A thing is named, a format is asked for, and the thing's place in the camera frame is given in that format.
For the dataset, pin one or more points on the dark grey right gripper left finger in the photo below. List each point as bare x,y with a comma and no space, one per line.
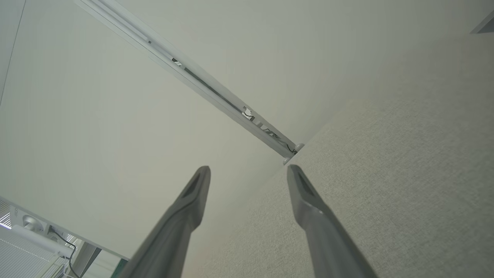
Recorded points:
173,239

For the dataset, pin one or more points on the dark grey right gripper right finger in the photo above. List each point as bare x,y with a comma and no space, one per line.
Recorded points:
328,247

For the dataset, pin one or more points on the white box device with lens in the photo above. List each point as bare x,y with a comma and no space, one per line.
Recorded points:
34,227

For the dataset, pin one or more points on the grey partition post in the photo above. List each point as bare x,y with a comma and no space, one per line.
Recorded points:
231,108

